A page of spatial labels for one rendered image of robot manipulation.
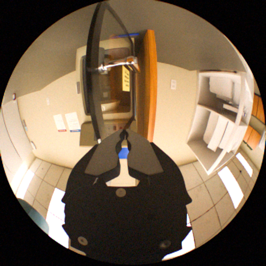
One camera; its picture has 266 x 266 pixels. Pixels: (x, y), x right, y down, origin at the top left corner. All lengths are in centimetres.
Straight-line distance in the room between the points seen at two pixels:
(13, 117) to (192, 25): 333
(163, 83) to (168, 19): 70
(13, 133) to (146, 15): 317
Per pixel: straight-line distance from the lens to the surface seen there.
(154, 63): 36
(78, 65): 53
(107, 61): 16
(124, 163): 67
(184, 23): 43
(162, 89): 92
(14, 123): 313
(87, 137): 46
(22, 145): 317
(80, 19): 40
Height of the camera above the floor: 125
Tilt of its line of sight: 29 degrees up
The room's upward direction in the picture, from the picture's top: 179 degrees clockwise
